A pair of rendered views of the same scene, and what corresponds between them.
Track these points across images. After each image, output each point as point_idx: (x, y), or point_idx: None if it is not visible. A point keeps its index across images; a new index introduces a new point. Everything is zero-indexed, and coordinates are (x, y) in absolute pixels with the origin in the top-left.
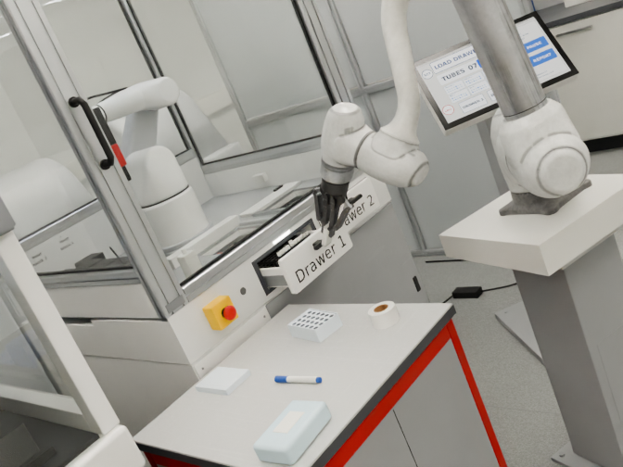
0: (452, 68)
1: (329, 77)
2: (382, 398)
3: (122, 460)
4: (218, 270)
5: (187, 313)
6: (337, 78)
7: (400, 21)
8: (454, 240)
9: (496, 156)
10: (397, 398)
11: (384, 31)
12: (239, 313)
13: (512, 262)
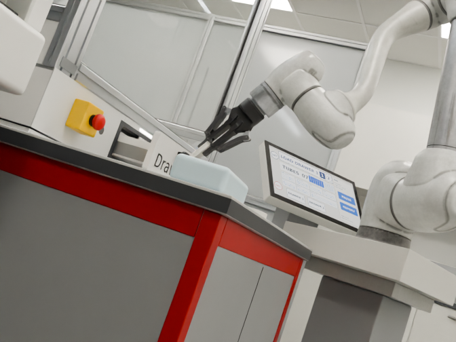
0: (292, 166)
1: (235, 83)
2: (269, 244)
3: (19, 59)
4: (106, 89)
5: (66, 86)
6: (236, 91)
7: (390, 41)
8: (303, 229)
9: (372, 191)
10: (269, 262)
11: (375, 38)
12: (85, 142)
13: (362, 260)
